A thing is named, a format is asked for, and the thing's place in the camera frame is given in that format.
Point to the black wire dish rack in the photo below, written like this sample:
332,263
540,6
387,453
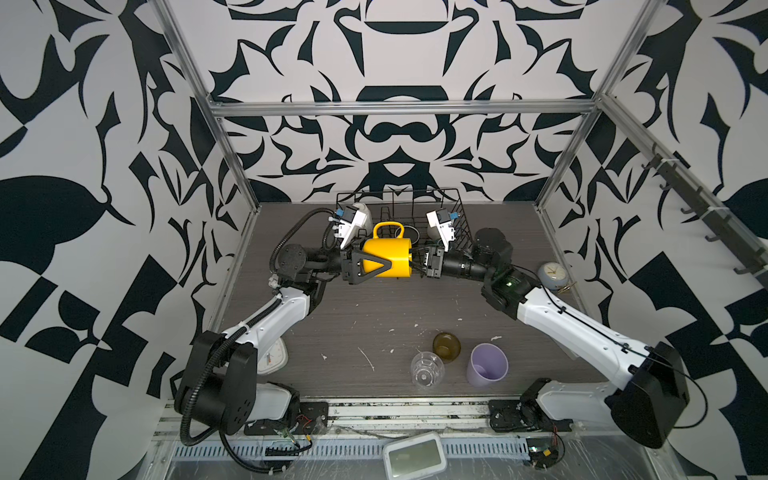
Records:
409,207

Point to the small circuit board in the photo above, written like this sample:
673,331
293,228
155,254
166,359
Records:
545,452

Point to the round grey alarm clock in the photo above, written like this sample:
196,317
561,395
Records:
554,276

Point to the cream white mug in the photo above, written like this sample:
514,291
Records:
362,220

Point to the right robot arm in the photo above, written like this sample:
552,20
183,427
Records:
647,389

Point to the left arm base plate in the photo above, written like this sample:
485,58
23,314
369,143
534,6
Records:
304,418

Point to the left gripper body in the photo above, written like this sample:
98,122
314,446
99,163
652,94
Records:
330,262

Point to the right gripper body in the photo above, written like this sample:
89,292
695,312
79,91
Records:
459,265

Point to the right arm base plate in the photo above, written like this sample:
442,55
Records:
508,416

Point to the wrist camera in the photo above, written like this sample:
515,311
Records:
441,222
342,226

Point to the black wall hook rail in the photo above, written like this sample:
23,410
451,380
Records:
701,204

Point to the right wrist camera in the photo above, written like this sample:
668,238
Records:
441,222

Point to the lilac plastic cup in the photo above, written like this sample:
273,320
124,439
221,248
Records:
487,365

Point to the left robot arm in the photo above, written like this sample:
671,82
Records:
219,392

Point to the square white clock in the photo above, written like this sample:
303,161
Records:
274,359

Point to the clear glass cup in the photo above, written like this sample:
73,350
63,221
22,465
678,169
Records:
427,370

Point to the yellow mug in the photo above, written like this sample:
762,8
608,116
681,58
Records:
388,241

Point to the olive glass cup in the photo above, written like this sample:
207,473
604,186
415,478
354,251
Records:
446,346

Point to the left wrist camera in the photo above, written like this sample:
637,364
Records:
342,226

